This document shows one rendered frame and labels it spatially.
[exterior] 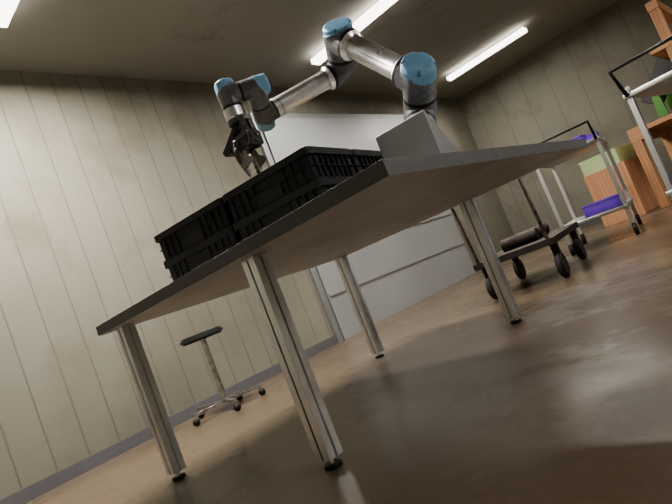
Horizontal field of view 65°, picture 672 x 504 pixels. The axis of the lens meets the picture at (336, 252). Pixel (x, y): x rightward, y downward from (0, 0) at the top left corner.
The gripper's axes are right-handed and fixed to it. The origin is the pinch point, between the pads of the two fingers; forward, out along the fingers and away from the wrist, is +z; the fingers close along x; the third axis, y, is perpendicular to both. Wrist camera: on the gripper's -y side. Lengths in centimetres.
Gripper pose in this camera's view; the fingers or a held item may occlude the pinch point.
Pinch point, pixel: (253, 173)
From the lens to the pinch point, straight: 193.5
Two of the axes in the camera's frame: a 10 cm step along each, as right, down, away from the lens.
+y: 7.3, -3.3, -6.0
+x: 5.8, -1.7, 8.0
